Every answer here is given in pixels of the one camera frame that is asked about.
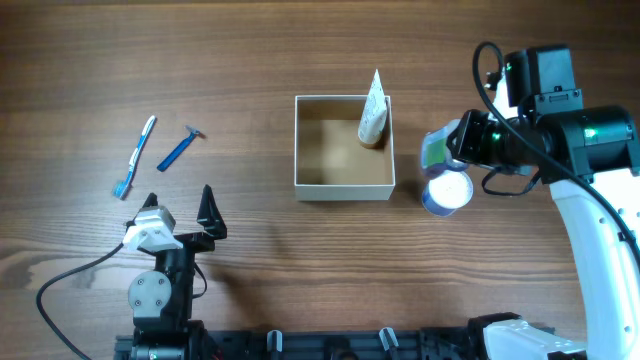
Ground blue jar white lid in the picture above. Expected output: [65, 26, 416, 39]
[421, 170, 474, 217]

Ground right black cable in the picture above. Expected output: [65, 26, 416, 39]
[471, 41, 640, 261]

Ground white cream tube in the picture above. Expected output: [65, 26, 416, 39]
[357, 70, 388, 148]

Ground left black cable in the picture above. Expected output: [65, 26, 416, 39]
[35, 242, 125, 360]

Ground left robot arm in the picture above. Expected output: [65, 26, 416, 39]
[114, 185, 227, 360]

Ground blue disposable razor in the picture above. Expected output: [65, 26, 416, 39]
[156, 125, 206, 172]

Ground black cable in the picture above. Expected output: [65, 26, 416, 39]
[471, 41, 640, 261]
[35, 242, 125, 360]

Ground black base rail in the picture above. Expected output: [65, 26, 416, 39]
[113, 327, 556, 360]

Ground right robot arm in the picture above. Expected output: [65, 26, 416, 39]
[447, 45, 639, 359]

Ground blue white toothbrush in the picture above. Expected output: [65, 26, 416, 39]
[113, 115, 157, 200]

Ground clear bottle green label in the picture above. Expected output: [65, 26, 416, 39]
[420, 119, 468, 178]

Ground white cardboard box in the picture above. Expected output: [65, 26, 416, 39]
[293, 95, 396, 201]

